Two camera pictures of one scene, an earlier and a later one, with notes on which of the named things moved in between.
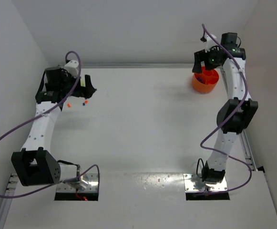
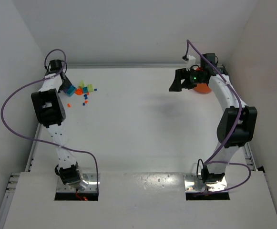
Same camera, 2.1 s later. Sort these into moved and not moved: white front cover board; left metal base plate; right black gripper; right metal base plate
Moved: right black gripper
Not moved: white front cover board; left metal base plate; right metal base plate
